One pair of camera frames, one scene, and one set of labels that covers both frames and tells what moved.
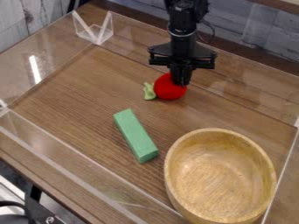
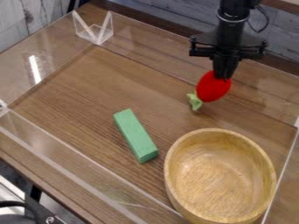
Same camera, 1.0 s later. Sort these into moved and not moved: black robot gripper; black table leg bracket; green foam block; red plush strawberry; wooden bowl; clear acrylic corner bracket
Moved: black robot gripper; red plush strawberry
Not moved: black table leg bracket; clear acrylic corner bracket; green foam block; wooden bowl
